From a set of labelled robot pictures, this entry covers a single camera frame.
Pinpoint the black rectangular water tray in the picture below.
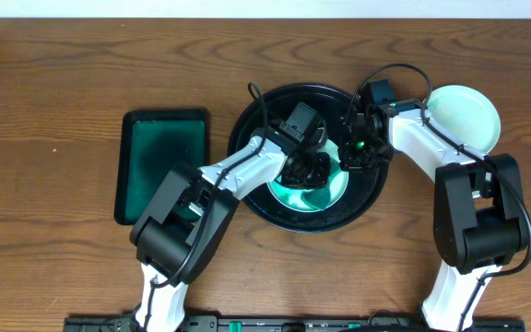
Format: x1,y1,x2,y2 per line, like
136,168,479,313
113,108,209,225

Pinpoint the black round tray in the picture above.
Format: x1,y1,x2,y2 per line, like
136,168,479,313
243,83,388,232

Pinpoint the mint green plate front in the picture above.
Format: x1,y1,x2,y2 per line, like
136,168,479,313
428,85,501,152

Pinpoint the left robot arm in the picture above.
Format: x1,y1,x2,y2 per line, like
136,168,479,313
130,102,330,331

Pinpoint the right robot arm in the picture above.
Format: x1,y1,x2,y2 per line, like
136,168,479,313
339,79,531,331

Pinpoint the mint green plate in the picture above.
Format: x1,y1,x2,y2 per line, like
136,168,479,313
267,140,348,213
428,85,501,152

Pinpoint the green scrubbing sponge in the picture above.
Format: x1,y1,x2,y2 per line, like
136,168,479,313
292,188,333,211

